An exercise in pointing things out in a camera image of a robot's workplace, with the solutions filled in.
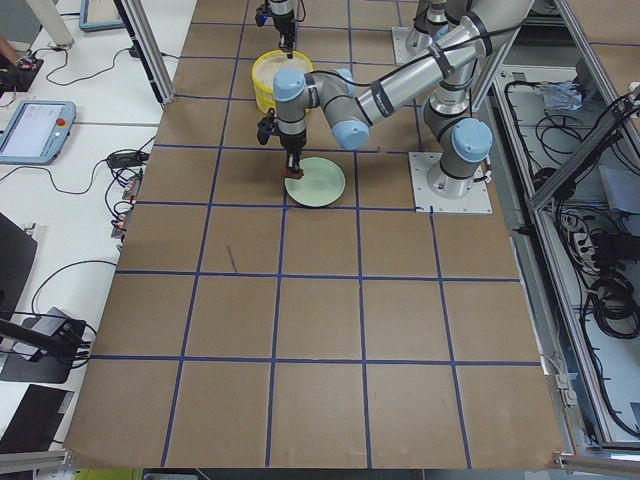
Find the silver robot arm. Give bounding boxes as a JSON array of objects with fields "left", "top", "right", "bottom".
[{"left": 257, "top": 1, "right": 524, "bottom": 199}]

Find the yellow steamer bottom layer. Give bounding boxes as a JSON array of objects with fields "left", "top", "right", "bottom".
[{"left": 256, "top": 88, "right": 310, "bottom": 117}]

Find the light green plate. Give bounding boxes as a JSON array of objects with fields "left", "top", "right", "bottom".
[{"left": 284, "top": 157, "right": 346, "bottom": 207}]

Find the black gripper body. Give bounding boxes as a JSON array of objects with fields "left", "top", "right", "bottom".
[
  {"left": 255, "top": 0, "right": 296, "bottom": 48},
  {"left": 257, "top": 112, "right": 306, "bottom": 170}
]

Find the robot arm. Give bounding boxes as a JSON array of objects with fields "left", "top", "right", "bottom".
[{"left": 255, "top": 0, "right": 297, "bottom": 59}]

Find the brown bun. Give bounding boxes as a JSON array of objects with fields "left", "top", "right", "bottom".
[{"left": 284, "top": 170, "right": 304, "bottom": 180}]

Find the yellow steamer top layer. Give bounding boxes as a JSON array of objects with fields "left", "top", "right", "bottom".
[{"left": 251, "top": 48, "right": 316, "bottom": 99}]

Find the black camera stand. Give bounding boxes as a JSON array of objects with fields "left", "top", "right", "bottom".
[{"left": 1, "top": 308, "right": 89, "bottom": 385}]

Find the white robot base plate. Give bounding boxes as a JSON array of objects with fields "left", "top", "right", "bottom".
[{"left": 409, "top": 152, "right": 493, "bottom": 215}]

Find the yellow steamer layer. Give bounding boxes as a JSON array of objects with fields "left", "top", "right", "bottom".
[
  {"left": 256, "top": 88, "right": 310, "bottom": 117},
  {"left": 251, "top": 48, "right": 316, "bottom": 99}
]

